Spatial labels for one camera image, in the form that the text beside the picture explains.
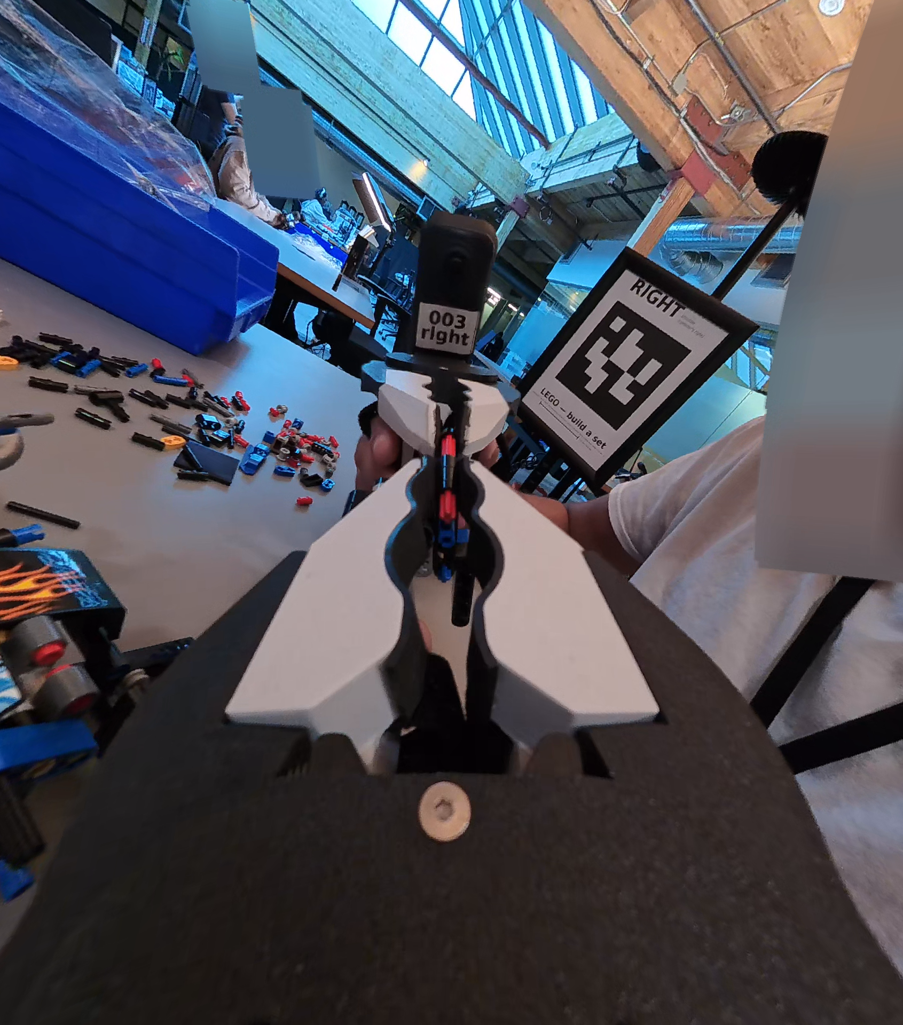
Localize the dark flat lego panel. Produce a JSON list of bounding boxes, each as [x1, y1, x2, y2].
[[172, 439, 243, 488]]

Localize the clear plastic bag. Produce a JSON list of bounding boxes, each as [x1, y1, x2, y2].
[[0, 0, 217, 215]]

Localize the pile of small colourful lego pieces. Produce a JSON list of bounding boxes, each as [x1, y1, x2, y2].
[[0, 330, 342, 511]]

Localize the short black lego axle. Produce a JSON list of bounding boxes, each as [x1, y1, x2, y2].
[[6, 500, 82, 530]]

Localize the black framed marker sign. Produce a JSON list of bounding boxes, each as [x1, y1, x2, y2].
[[515, 247, 760, 491]]

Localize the black fuzzy ball on pole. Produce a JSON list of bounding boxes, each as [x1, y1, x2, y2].
[[710, 130, 830, 303]]

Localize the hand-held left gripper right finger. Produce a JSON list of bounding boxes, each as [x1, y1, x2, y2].
[[461, 463, 662, 755]]

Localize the stacked blue plastic bins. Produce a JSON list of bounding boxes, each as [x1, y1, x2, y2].
[[0, 60, 281, 358]]

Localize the black harness strap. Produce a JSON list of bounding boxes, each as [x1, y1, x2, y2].
[[746, 577, 903, 775]]

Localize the person's right hand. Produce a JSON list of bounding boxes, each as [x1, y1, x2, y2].
[[354, 412, 502, 493]]

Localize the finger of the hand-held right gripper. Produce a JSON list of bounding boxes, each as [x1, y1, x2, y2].
[[458, 387, 512, 455], [376, 384, 447, 463]]

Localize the flame printed lego assembly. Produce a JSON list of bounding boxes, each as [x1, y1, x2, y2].
[[0, 524, 196, 903]]

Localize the black lego beam with pins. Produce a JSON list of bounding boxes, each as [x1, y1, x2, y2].
[[421, 403, 480, 628]]

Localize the background work table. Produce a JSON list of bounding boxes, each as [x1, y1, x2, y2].
[[215, 199, 398, 331]]

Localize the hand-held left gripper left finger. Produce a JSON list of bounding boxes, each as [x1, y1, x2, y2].
[[225, 460, 432, 771]]

